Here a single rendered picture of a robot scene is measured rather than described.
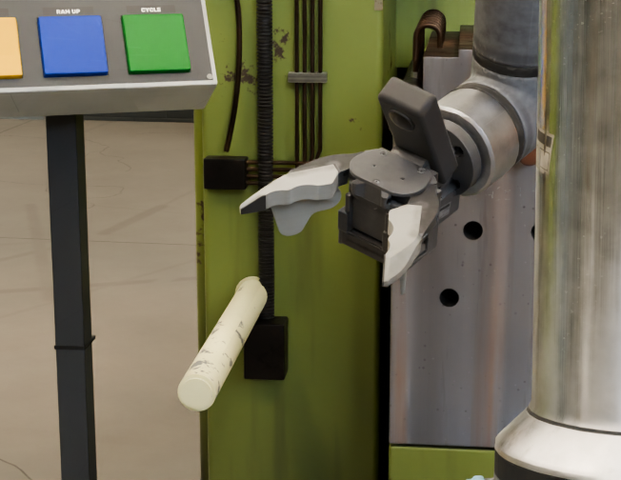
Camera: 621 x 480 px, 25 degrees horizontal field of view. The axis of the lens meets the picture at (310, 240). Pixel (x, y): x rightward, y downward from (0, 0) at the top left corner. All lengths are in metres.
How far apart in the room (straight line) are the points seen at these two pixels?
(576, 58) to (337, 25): 1.26
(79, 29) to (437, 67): 0.46
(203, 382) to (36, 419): 1.78
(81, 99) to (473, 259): 0.54
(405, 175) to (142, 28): 0.60
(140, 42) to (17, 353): 2.27
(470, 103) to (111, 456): 2.00
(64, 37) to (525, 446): 1.05
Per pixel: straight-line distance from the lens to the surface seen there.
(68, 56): 1.66
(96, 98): 1.68
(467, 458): 1.88
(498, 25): 1.26
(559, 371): 0.73
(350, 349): 2.04
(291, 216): 1.19
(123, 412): 3.38
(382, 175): 1.17
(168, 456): 3.10
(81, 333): 1.85
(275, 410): 2.09
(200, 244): 2.49
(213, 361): 1.66
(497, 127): 1.24
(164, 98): 1.71
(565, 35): 0.72
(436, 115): 1.15
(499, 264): 1.80
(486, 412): 1.86
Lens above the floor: 1.15
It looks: 13 degrees down
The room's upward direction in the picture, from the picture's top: straight up
